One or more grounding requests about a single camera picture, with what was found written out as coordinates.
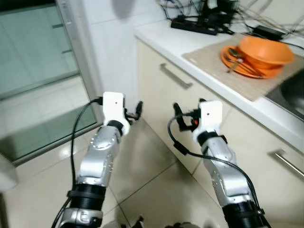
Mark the cream kitchen cabinet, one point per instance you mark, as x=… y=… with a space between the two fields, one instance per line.
x=156 y=95

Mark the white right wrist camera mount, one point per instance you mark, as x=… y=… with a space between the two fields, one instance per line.
x=211 y=114

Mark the orange plastic plate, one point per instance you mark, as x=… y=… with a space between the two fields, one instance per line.
x=266 y=72

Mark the dark robot right foot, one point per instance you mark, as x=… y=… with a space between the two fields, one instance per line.
x=185 y=225

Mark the black battery charger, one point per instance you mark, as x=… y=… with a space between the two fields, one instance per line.
x=216 y=12

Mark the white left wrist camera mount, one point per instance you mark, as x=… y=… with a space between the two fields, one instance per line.
x=113 y=105

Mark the stainless steel sink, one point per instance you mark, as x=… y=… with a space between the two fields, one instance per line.
x=292 y=95

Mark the beige woven placemat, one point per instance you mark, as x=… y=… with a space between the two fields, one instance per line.
x=209 y=59

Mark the black power adapter brick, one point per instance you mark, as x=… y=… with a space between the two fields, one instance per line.
x=268 y=32

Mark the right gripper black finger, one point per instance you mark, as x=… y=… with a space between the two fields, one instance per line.
x=202 y=100
x=179 y=113

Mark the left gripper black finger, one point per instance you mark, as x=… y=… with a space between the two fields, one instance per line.
x=138 y=108

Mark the glass sliding door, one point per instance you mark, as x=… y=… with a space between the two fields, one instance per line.
x=38 y=47

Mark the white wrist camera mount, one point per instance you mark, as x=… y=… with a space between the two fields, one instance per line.
x=211 y=114
x=113 y=105

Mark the dark robot left foot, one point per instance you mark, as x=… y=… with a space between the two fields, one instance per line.
x=139 y=222

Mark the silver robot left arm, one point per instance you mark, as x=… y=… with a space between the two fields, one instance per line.
x=97 y=156

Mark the black power strip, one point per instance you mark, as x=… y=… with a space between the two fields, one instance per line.
x=190 y=24

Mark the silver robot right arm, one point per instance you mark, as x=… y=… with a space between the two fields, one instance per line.
x=223 y=166

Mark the dark robot foot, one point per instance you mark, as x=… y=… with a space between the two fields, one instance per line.
x=139 y=222
x=185 y=225

